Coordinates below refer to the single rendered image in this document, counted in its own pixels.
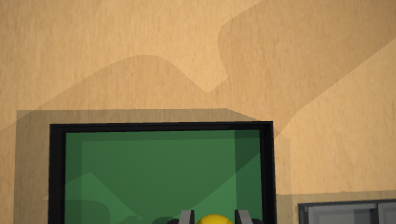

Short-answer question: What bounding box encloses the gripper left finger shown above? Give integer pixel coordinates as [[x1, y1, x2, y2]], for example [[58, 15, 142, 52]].
[[167, 210, 195, 224]]

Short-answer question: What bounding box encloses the yellow ball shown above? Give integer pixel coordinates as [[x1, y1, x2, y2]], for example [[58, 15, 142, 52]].
[[196, 214, 234, 224]]

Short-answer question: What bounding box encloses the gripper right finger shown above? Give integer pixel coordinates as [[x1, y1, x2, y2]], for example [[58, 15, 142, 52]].
[[235, 210, 264, 224]]

